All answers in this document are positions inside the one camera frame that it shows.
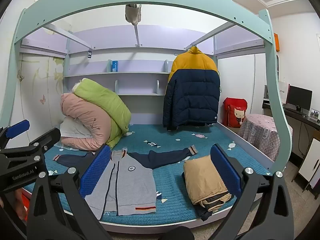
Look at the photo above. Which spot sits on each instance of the yellow and navy puffer jacket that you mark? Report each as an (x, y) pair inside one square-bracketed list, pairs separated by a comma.
[(192, 92)]

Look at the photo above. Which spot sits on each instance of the small photo frame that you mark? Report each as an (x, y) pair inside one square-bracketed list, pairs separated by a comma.
[(314, 113)]

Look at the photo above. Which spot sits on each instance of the blue box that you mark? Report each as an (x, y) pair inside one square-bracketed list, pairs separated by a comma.
[(115, 66)]

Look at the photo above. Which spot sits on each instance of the orange box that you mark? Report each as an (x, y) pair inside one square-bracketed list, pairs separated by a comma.
[(276, 42)]

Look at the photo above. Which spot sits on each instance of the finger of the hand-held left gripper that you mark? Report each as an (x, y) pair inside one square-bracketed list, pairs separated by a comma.
[(17, 128), (43, 140)]

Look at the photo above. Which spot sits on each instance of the white pillow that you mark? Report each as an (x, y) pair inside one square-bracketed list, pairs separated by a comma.
[(71, 130)]

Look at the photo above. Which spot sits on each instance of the folded dark clothes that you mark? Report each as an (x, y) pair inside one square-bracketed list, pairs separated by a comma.
[(212, 206)]

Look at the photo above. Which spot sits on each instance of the tan cushion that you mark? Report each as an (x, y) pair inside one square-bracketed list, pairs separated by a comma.
[(202, 177)]

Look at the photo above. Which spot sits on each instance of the lavender wall shelf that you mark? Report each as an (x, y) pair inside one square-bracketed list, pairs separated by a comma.
[(112, 74)]

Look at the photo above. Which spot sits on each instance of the teal quilted bed cover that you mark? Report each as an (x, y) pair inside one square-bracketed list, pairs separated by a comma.
[(175, 135)]

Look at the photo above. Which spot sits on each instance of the pink quilt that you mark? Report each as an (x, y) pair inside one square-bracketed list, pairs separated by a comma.
[(85, 120)]

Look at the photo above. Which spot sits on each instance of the grey zip jacket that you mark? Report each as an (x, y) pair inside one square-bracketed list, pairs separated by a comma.
[(132, 180)]

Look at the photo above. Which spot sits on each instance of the white paper bag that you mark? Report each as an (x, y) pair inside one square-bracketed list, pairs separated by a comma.
[(283, 92)]

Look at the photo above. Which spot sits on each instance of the white cabinet door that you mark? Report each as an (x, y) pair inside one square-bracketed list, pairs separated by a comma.
[(310, 165)]

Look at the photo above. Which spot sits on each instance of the green quilt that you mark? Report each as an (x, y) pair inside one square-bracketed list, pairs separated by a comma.
[(107, 105)]

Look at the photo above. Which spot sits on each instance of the black computer monitor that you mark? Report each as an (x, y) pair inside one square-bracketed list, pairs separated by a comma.
[(300, 97)]

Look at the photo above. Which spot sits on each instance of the red doll toy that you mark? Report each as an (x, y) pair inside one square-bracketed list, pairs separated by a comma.
[(233, 105)]

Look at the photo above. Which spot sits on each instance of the dark desk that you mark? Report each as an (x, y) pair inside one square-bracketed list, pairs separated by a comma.
[(297, 116)]

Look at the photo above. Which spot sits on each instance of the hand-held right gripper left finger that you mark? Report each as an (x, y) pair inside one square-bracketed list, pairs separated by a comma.
[(96, 170)]

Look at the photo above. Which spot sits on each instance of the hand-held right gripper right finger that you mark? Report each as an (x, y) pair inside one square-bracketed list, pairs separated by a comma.
[(225, 170)]

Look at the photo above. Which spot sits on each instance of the black hang tag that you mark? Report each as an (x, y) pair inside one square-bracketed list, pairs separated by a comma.
[(90, 54)]

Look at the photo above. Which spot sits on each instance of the person's left hand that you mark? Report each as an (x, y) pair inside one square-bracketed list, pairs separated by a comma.
[(12, 203)]

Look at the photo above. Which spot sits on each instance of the grey hanging cloth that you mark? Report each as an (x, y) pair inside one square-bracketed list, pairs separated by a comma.
[(132, 15)]

